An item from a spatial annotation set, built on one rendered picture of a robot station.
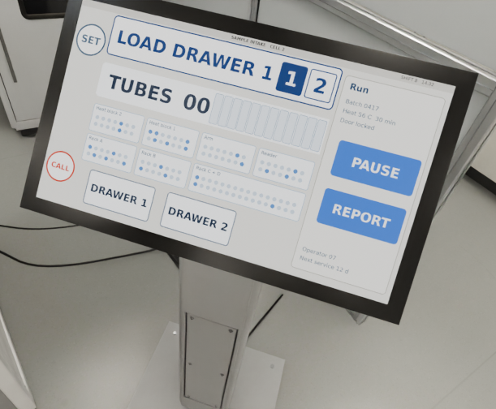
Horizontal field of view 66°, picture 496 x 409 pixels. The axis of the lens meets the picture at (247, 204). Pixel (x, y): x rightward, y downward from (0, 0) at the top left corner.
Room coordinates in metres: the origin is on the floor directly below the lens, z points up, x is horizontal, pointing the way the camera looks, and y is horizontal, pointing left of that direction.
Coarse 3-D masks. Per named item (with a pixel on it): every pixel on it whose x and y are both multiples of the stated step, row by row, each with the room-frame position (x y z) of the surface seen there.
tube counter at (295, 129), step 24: (192, 96) 0.43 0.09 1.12; (216, 96) 0.43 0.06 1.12; (192, 120) 0.41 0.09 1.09; (216, 120) 0.41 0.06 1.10; (240, 120) 0.41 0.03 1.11; (264, 120) 0.41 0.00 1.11; (288, 120) 0.41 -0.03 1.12; (312, 120) 0.41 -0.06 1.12; (288, 144) 0.39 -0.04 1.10; (312, 144) 0.39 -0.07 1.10
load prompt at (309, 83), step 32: (128, 32) 0.48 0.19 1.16; (160, 32) 0.48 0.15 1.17; (192, 32) 0.48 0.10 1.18; (160, 64) 0.46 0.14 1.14; (192, 64) 0.46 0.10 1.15; (224, 64) 0.46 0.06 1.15; (256, 64) 0.46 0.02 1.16; (288, 64) 0.46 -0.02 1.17; (320, 64) 0.46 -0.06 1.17; (288, 96) 0.43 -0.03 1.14; (320, 96) 0.43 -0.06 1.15
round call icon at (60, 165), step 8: (48, 152) 0.38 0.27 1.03; (56, 152) 0.38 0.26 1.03; (64, 152) 0.38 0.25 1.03; (48, 160) 0.37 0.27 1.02; (56, 160) 0.38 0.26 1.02; (64, 160) 0.38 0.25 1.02; (72, 160) 0.38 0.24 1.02; (48, 168) 0.37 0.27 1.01; (56, 168) 0.37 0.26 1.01; (64, 168) 0.37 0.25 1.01; (72, 168) 0.37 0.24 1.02; (48, 176) 0.36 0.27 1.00; (56, 176) 0.36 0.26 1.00; (64, 176) 0.36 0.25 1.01; (72, 176) 0.36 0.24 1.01; (64, 184) 0.35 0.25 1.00
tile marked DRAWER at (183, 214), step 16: (176, 208) 0.34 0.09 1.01; (192, 208) 0.34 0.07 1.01; (208, 208) 0.34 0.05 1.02; (224, 208) 0.34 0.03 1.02; (160, 224) 0.32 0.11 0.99; (176, 224) 0.32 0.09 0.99; (192, 224) 0.32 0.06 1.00; (208, 224) 0.32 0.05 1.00; (224, 224) 0.33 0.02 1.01; (208, 240) 0.31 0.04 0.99; (224, 240) 0.31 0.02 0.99
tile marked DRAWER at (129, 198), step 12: (96, 180) 0.36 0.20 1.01; (108, 180) 0.36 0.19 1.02; (120, 180) 0.36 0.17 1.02; (132, 180) 0.36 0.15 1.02; (84, 192) 0.35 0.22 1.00; (96, 192) 0.35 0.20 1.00; (108, 192) 0.35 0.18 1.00; (120, 192) 0.35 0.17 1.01; (132, 192) 0.35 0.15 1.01; (144, 192) 0.35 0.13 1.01; (96, 204) 0.34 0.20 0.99; (108, 204) 0.34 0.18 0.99; (120, 204) 0.34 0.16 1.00; (132, 204) 0.34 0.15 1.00; (144, 204) 0.34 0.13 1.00; (132, 216) 0.33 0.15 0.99; (144, 216) 0.33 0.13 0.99
